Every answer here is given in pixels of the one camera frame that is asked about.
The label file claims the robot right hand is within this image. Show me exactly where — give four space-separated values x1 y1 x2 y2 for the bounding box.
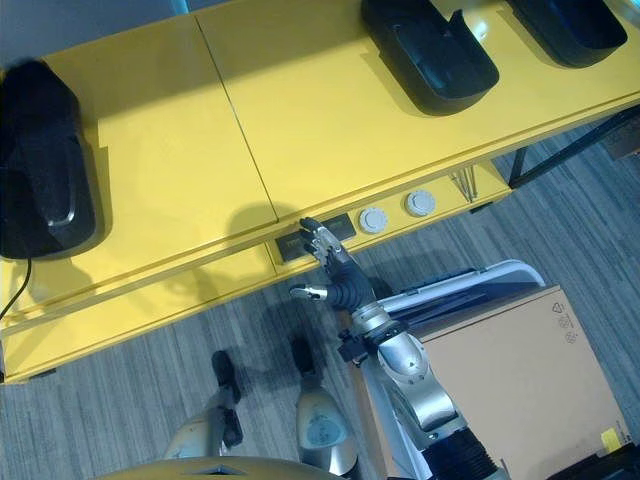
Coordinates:
289 217 378 316

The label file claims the yellow metal shelf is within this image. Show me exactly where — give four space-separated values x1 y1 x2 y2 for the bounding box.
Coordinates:
0 0 640 385

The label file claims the brown cardboard box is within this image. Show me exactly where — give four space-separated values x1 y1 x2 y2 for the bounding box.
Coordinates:
360 283 635 480

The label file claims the black label plate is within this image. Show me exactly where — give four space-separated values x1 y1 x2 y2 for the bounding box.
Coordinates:
319 215 357 242
275 234 314 263

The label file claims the white round knob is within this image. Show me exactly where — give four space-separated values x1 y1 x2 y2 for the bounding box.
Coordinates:
405 190 437 218
357 205 389 235

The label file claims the silver robot right leg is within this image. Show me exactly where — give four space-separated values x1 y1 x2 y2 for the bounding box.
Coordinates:
290 337 359 477

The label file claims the silver robot leg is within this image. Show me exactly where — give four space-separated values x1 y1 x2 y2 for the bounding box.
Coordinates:
290 337 359 477
163 349 245 460

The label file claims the bundle of metal screws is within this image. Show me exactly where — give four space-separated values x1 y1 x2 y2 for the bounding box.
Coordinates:
448 167 480 203

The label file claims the silver robot left leg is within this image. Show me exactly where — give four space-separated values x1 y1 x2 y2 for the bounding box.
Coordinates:
163 349 245 460

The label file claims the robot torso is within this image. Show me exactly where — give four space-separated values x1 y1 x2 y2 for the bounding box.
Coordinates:
99 453 331 480

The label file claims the black sole-shaped part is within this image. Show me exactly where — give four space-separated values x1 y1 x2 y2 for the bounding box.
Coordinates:
0 58 107 261
360 0 501 117
505 0 629 70

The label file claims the black metal frame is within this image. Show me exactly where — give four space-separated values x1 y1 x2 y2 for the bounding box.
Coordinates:
508 104 640 190

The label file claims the black cable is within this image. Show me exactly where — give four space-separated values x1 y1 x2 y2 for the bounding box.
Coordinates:
0 256 34 321

